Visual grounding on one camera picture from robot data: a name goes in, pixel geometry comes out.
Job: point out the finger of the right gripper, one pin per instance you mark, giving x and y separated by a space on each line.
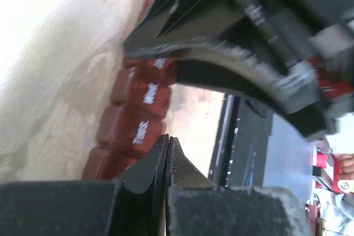
175 27

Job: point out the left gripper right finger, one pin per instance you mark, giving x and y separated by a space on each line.
196 206

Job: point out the red weekly pill organizer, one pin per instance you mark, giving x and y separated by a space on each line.
134 120

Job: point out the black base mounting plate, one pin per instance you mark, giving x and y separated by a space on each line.
240 150

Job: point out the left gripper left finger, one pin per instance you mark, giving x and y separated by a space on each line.
130 204

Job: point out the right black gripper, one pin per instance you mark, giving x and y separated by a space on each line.
308 65

